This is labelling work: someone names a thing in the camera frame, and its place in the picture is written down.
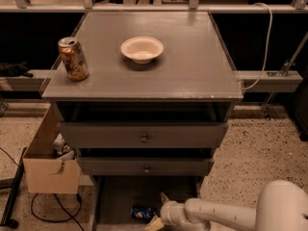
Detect black object on rail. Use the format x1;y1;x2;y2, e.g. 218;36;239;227
0;62;33;78

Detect white cable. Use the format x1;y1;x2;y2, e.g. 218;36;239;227
240;2;273;92

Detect crumpled items in box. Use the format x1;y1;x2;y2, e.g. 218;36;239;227
52;134;75;160

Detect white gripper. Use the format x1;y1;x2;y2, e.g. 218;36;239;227
145;192;192;231

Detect black floor cable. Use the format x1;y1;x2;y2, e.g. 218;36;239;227
30;192;85;231

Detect white bowl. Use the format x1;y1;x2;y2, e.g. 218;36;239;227
120;37;164;64

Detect cardboard box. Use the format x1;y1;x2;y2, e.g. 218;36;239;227
23;107;80;194

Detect metal diagonal strut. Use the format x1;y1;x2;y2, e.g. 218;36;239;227
261;32;308;120

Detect blue pepsi can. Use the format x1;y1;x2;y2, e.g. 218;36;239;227
131;205;156;222

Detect grey drawer cabinet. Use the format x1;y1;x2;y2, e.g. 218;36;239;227
41;11;244;178

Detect grey drawer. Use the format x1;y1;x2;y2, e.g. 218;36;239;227
58;122;228;148
88;176;203;231
77;157;214;176

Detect gold soda can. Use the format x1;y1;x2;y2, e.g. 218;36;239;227
58;37;89;81

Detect grey bottom drawer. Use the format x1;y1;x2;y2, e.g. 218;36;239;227
88;176;203;231

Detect black stand leg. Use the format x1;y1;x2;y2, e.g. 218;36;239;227
0;148;26;230

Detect grey top drawer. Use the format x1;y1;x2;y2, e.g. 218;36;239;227
58;122;228;148

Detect grey middle drawer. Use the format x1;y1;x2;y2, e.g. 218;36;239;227
77;157;214;176

